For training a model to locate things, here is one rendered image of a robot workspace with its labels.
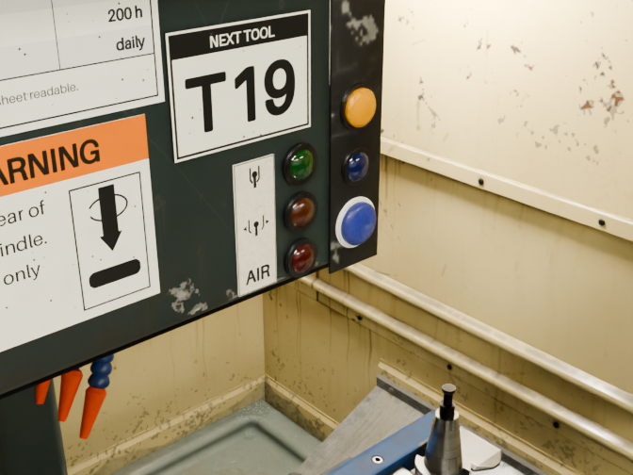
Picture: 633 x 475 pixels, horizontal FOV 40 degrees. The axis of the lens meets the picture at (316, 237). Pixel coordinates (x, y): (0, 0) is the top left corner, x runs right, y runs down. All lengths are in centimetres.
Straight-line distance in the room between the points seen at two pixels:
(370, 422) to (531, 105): 73
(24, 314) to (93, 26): 15
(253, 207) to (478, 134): 93
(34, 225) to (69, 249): 2
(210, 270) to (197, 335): 145
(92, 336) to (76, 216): 7
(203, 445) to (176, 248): 158
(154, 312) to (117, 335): 2
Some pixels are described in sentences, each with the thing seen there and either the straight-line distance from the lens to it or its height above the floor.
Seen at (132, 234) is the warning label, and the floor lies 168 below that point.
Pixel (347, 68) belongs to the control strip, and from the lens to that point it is 55.
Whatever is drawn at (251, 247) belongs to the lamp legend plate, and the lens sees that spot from 53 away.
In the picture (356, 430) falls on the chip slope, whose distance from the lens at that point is 176.
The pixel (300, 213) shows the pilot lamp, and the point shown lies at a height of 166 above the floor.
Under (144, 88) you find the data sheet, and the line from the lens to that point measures 46.
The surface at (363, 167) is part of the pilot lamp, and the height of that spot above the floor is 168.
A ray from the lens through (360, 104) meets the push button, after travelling 55.
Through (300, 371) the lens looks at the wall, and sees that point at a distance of 203.
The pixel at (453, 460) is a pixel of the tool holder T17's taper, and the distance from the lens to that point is 101.
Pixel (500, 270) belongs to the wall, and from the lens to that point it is 148.
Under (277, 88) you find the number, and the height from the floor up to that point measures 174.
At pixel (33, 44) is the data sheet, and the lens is 43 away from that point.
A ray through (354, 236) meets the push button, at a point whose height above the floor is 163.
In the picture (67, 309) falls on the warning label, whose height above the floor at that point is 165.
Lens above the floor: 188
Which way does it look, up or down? 25 degrees down
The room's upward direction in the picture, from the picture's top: straight up
